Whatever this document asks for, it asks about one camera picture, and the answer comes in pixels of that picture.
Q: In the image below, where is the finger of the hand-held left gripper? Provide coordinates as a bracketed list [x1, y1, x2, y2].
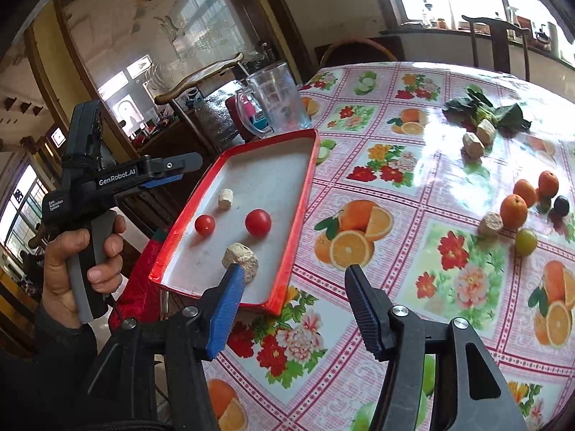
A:
[143, 152, 204, 177]
[114, 173, 183, 199]

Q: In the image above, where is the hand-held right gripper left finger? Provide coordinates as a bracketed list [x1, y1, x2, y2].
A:
[85, 263, 246, 431]

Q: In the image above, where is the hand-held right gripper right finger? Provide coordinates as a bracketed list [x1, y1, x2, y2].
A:
[344, 264, 529, 431]

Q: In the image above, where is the large round beige porous chunk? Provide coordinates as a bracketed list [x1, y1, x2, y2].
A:
[222, 242, 259, 284]

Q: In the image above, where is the red rimmed white tray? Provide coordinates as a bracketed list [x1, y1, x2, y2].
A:
[149, 128, 321, 316]

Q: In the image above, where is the green grape fruit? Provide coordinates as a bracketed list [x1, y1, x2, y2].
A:
[515, 229, 538, 256]

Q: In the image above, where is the orange tangerine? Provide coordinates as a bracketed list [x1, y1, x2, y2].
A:
[538, 171, 560, 198]
[513, 179, 538, 208]
[500, 194, 528, 230]

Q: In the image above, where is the whitish wedge porous chunk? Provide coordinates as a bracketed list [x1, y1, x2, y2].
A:
[476, 119, 497, 144]

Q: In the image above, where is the person's left forearm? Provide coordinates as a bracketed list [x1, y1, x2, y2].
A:
[0, 303, 98, 431]

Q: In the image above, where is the person's left hand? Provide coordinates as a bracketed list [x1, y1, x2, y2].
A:
[42, 213, 127, 329]

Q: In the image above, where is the floral printed tablecloth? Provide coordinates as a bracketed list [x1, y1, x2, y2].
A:
[202, 62, 575, 431]

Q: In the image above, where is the red container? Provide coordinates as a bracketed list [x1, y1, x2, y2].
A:
[225, 94, 266, 141]

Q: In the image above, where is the red cloth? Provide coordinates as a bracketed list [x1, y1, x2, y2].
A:
[110, 229, 168, 329]

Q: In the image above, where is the large red tomato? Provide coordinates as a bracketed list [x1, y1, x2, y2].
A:
[245, 209, 273, 237]

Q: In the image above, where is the round rattan chair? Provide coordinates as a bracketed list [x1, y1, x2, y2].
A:
[319, 37, 400, 69]

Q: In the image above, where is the leafy green vegetable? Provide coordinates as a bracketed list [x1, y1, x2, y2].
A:
[442, 84, 532, 133]

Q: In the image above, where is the dark wooden chair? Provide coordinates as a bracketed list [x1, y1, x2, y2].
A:
[462, 15, 533, 82]

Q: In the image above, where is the dark kettle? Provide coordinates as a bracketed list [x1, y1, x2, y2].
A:
[534, 22, 558, 46]

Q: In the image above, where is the wooden chair with curved rail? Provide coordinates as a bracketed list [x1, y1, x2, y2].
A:
[155, 52, 248, 156]

